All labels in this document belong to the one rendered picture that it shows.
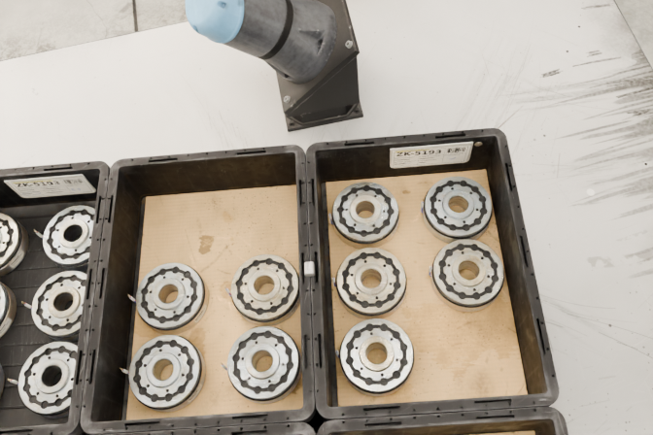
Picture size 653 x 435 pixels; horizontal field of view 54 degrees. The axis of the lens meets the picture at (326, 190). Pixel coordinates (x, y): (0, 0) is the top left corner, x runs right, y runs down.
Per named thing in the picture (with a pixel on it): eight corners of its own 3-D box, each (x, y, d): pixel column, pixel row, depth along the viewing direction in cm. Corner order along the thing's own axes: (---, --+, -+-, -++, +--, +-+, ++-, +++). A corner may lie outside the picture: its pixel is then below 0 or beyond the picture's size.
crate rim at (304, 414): (116, 166, 101) (111, 159, 99) (306, 150, 100) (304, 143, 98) (85, 437, 83) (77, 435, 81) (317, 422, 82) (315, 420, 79)
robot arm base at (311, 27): (277, 38, 126) (235, 20, 120) (326, -14, 117) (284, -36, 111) (291, 99, 119) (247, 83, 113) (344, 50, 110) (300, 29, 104)
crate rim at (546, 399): (306, 150, 100) (304, 143, 98) (501, 134, 98) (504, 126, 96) (317, 422, 82) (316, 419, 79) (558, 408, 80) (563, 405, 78)
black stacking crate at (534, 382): (313, 181, 108) (306, 146, 98) (492, 166, 107) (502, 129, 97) (325, 430, 90) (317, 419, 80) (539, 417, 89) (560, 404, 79)
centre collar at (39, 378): (37, 361, 93) (35, 360, 92) (71, 356, 93) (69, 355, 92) (35, 397, 90) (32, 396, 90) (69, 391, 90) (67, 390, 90)
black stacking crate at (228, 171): (138, 194, 110) (113, 162, 100) (311, 181, 108) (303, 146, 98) (114, 444, 92) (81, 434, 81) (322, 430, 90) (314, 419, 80)
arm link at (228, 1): (248, 70, 113) (179, 45, 105) (243, 9, 119) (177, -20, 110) (291, 35, 106) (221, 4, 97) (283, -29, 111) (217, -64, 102)
